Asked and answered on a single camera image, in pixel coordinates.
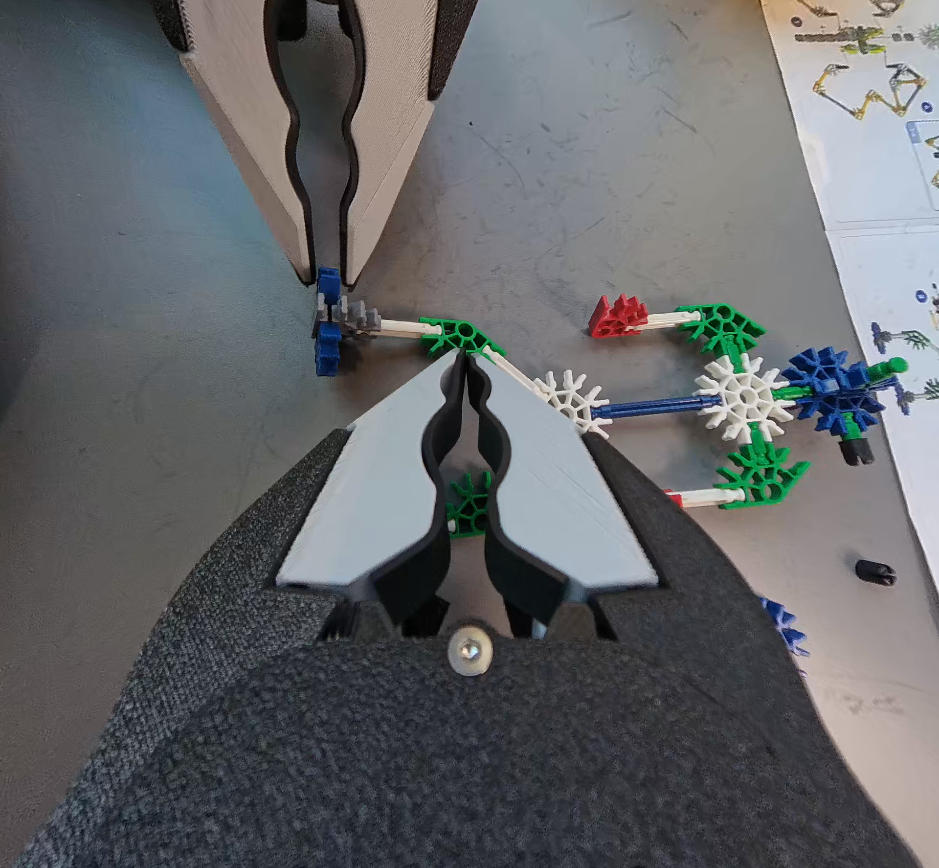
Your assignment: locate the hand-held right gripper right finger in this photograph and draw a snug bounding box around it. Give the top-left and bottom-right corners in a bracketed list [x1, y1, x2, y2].
[467, 353, 661, 638]

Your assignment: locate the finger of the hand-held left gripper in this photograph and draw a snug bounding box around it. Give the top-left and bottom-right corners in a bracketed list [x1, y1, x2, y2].
[165, 0, 316, 287]
[337, 0, 448, 289]

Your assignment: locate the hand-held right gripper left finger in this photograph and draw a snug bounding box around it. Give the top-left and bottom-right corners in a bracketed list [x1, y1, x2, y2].
[276, 350, 470, 628]

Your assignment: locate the blue snowflake toy connector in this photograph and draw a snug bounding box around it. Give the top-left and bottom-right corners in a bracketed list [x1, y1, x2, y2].
[759, 595, 811, 678]
[312, 266, 344, 377]

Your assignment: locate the grey snowflake toy connector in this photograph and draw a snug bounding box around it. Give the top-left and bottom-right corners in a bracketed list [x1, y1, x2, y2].
[315, 299, 384, 341]

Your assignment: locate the construction toy figure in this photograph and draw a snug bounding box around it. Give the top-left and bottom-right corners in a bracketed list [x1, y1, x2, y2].
[378, 301, 911, 540]

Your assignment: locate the grey desk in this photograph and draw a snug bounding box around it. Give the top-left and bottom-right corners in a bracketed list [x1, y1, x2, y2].
[0, 0, 939, 868]

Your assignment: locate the folded instruction sheet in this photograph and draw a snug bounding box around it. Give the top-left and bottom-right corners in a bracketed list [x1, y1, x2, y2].
[748, 0, 939, 575]

